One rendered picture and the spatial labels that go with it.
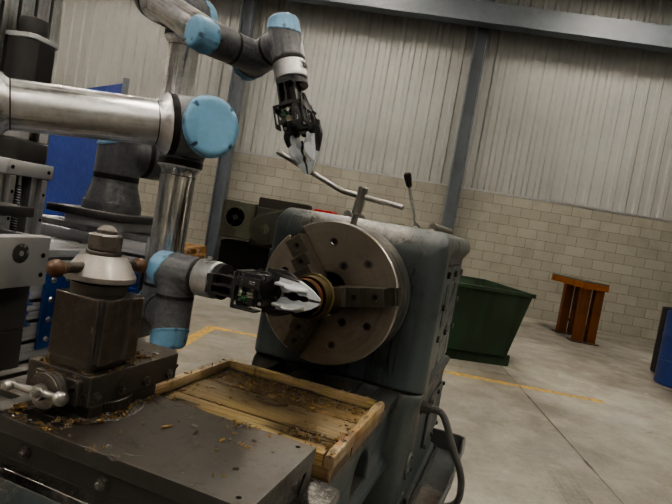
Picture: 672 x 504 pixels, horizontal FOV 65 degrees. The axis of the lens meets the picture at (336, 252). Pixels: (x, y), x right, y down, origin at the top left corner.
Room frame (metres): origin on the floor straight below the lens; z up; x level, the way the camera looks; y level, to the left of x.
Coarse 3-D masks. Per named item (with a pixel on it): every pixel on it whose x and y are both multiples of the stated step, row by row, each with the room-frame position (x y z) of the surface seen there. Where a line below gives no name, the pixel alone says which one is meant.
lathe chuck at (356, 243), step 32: (320, 224) 1.15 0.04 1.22; (352, 224) 1.15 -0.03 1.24; (288, 256) 1.17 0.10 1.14; (320, 256) 1.14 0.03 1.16; (352, 256) 1.12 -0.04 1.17; (384, 256) 1.10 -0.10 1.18; (288, 320) 1.16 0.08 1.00; (352, 320) 1.11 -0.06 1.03; (384, 320) 1.09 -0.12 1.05; (320, 352) 1.13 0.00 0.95; (352, 352) 1.11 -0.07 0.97
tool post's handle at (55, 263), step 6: (48, 264) 0.55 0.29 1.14; (54, 264) 0.55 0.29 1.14; (60, 264) 0.55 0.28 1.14; (66, 264) 0.56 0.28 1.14; (72, 264) 0.57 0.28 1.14; (78, 264) 0.58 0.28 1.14; (84, 264) 0.58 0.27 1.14; (48, 270) 0.55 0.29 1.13; (54, 270) 0.55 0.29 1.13; (60, 270) 0.55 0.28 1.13; (66, 270) 0.56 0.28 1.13; (72, 270) 0.57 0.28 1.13; (78, 270) 0.58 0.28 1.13; (54, 276) 0.55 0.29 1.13; (60, 276) 0.56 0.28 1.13
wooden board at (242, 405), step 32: (160, 384) 0.90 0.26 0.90; (224, 384) 1.02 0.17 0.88; (288, 384) 1.07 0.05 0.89; (320, 384) 1.06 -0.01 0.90; (224, 416) 0.86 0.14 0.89; (256, 416) 0.89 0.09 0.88; (288, 416) 0.91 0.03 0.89; (320, 416) 0.93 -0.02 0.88; (352, 416) 0.96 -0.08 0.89; (320, 448) 0.80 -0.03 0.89; (352, 448) 0.83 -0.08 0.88; (320, 480) 0.74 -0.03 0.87
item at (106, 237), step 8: (96, 232) 0.61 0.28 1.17; (104, 232) 0.61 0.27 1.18; (112, 232) 0.61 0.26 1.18; (88, 240) 0.60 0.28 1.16; (96, 240) 0.60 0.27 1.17; (104, 240) 0.60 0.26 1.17; (112, 240) 0.61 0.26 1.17; (120, 240) 0.62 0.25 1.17; (88, 248) 0.61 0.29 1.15; (96, 248) 0.60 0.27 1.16; (104, 248) 0.60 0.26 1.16; (112, 248) 0.61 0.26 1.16; (120, 248) 0.62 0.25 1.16; (112, 256) 0.60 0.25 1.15; (120, 256) 0.62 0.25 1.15
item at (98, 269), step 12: (84, 252) 0.60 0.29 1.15; (96, 264) 0.59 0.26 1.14; (108, 264) 0.59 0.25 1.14; (120, 264) 0.60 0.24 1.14; (72, 276) 0.58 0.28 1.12; (84, 276) 0.58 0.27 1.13; (96, 276) 0.58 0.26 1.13; (108, 276) 0.59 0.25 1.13; (120, 276) 0.60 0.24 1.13; (132, 276) 0.62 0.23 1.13
